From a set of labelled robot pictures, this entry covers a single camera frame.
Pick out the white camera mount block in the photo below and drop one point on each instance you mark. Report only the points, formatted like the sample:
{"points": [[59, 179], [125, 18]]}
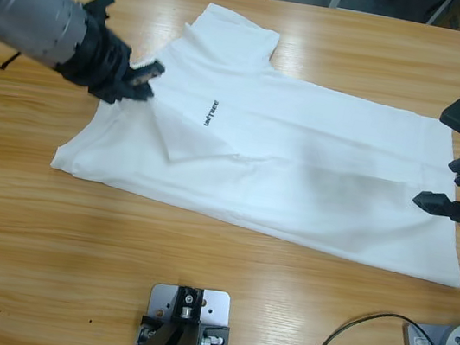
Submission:
{"points": [[215, 306]]}

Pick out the silver round connector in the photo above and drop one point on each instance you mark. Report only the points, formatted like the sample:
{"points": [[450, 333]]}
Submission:
{"points": [[209, 343], [145, 334]]}

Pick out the white t-shirt with black logo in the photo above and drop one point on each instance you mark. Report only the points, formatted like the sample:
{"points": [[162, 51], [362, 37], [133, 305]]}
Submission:
{"points": [[300, 170]]}

